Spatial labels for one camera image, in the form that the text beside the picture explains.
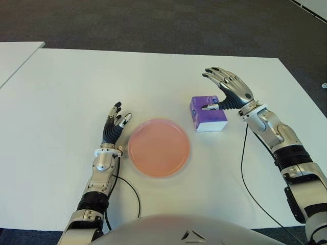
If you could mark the adjacent white table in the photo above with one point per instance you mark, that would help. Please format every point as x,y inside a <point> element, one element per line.
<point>15,58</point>

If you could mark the robot right hand black silver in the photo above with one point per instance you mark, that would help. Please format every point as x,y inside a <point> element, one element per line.
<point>237,89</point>

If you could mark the purple tissue paper pack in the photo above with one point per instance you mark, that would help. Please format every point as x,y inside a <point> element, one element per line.
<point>209,118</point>

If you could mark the robot left arm silver black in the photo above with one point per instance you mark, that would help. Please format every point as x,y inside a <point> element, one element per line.
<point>101,176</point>

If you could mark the round pink plate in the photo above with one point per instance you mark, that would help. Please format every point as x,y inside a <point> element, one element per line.
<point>158,148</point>

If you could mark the silver robot torso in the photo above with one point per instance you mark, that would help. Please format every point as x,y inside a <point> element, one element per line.
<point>178,229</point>

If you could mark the robot left hand black silver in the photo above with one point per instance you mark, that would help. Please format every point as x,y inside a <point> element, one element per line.
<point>111,132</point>

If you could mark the robot right arm silver black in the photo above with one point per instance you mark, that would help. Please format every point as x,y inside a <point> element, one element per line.
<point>288,153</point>

